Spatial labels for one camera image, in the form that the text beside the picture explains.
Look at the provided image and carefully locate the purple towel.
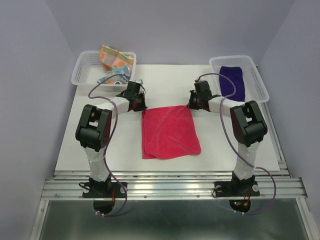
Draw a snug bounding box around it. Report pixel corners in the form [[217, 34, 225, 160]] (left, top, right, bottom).
[[218, 65, 246, 102]]

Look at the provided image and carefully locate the light blue patterned towel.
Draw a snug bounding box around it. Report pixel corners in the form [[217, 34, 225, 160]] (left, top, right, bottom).
[[96, 65, 131, 85]]

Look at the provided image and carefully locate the pink towel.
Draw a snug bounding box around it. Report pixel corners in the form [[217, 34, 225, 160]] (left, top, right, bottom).
[[141, 105, 202, 160]]

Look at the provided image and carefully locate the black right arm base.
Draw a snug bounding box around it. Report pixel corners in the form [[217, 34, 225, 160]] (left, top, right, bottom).
[[212, 172, 261, 215]]

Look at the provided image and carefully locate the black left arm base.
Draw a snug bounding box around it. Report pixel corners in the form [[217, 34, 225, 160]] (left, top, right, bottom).
[[78, 175, 128, 217]]

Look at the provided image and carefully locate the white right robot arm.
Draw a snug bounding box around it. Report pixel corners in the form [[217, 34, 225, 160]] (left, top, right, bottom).
[[187, 80, 268, 195]]

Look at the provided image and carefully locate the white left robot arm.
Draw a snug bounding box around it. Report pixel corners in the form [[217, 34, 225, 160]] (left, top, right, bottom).
[[75, 79, 147, 197]]

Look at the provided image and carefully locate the orange dotted patterned towel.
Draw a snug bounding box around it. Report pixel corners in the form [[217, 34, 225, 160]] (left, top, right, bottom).
[[99, 45, 134, 73]]

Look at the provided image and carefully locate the white right plastic basket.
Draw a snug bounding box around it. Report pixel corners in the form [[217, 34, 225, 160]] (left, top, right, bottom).
[[209, 55, 270, 103]]

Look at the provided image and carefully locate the white plastic basket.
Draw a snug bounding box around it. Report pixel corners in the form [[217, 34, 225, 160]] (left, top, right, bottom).
[[71, 50, 137, 92], [209, 55, 270, 103]]

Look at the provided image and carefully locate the white left plastic basket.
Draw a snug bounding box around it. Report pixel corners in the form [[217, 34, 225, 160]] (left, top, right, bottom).
[[71, 50, 137, 92]]

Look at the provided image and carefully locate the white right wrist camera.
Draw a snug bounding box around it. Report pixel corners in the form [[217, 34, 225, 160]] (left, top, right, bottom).
[[195, 77, 202, 83]]

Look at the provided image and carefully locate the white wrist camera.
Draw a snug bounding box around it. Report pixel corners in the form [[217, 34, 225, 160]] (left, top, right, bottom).
[[195, 77, 202, 83], [135, 79, 144, 85]]

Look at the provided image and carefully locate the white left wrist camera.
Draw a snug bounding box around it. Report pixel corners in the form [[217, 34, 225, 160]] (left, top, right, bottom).
[[135, 79, 144, 85]]

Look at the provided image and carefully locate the aluminium mounting rail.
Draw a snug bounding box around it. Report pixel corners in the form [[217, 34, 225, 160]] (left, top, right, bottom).
[[41, 170, 308, 201]]

